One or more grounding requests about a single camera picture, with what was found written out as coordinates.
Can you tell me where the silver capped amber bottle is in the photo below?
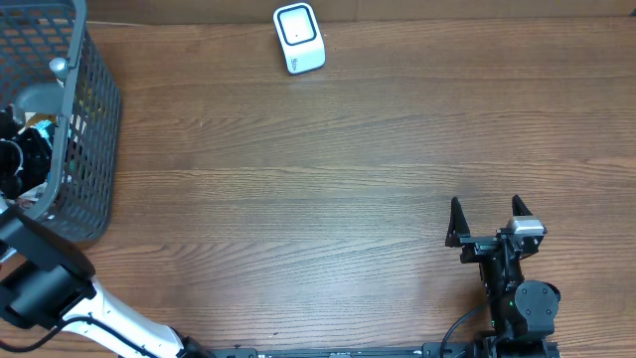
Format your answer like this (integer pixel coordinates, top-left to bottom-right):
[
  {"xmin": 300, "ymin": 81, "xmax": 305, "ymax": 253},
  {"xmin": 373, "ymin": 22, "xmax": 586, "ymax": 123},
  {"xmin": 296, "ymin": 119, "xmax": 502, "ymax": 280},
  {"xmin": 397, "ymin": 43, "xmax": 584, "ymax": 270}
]
[{"xmin": 49, "ymin": 58, "xmax": 71, "ymax": 82}]

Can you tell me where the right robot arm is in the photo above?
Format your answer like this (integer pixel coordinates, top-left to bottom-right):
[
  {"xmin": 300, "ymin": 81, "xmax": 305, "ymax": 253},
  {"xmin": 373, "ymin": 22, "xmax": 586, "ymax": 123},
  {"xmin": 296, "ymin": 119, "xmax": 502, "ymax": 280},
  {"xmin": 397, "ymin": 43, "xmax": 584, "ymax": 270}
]
[{"xmin": 438, "ymin": 195, "xmax": 561, "ymax": 358}]

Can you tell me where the grey plastic shopping basket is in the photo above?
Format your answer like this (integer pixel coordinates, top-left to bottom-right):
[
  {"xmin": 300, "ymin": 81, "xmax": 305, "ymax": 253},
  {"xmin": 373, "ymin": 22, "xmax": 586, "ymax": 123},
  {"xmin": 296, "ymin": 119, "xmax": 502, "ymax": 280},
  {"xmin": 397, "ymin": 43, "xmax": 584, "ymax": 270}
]
[{"xmin": 1, "ymin": 1, "xmax": 121, "ymax": 242}]

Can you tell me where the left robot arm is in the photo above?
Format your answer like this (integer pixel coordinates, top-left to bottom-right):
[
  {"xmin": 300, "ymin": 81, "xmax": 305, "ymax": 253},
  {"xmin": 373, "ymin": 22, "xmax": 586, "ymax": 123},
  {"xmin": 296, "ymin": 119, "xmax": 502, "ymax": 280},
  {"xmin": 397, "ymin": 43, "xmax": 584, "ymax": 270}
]
[{"xmin": 1, "ymin": 207, "xmax": 213, "ymax": 358}]

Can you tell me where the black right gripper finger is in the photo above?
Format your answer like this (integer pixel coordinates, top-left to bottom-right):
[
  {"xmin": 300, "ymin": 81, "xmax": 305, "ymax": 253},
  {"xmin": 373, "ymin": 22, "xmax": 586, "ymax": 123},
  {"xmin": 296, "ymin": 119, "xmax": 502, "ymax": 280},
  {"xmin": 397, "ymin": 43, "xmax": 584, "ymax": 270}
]
[
  {"xmin": 511, "ymin": 195, "xmax": 533, "ymax": 216},
  {"xmin": 445, "ymin": 197, "xmax": 471, "ymax": 248}
]

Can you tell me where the white barcode scanner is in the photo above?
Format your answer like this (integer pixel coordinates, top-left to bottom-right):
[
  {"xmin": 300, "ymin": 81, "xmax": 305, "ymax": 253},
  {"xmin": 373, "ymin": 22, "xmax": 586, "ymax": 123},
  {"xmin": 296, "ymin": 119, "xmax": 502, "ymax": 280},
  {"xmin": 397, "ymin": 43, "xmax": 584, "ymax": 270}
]
[{"xmin": 272, "ymin": 2, "xmax": 326, "ymax": 75}]

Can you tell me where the teal snack packet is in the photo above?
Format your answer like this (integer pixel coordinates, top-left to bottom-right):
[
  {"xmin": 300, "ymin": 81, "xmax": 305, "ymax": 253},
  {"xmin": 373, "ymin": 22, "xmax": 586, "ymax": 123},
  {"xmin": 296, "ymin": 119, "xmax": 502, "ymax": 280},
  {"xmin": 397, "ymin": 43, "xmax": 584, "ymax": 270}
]
[{"xmin": 33, "ymin": 120, "xmax": 57, "ymax": 142}]

